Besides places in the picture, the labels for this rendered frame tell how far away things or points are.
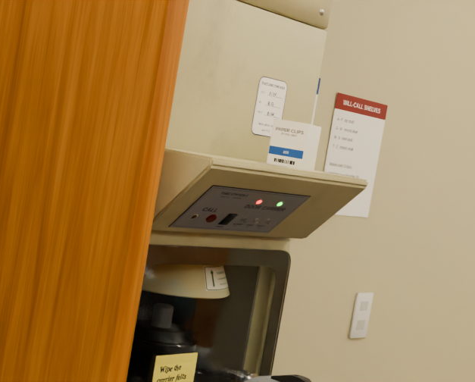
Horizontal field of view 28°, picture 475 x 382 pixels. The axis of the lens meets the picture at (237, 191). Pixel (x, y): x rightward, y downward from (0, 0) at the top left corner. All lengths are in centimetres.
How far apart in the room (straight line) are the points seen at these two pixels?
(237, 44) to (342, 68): 93
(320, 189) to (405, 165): 120
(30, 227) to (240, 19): 38
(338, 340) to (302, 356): 14
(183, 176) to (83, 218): 12
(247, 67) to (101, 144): 27
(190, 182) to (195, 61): 18
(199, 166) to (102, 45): 18
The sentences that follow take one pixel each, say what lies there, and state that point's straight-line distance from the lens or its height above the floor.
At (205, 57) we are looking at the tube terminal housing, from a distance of 120.
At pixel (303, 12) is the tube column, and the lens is 135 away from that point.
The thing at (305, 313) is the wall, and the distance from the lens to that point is 220.
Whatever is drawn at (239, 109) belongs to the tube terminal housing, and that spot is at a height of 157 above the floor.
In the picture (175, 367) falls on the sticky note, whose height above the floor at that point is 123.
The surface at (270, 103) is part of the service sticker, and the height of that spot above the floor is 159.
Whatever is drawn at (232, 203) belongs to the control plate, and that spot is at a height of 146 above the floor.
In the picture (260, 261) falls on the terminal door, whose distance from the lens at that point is 132.
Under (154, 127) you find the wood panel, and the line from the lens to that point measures 103.
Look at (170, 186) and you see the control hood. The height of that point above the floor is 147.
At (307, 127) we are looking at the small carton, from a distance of 123.
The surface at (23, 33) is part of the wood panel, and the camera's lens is 122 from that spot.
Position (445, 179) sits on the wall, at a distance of 261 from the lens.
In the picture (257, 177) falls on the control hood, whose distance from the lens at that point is 114.
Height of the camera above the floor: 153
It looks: 3 degrees down
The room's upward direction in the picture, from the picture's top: 10 degrees clockwise
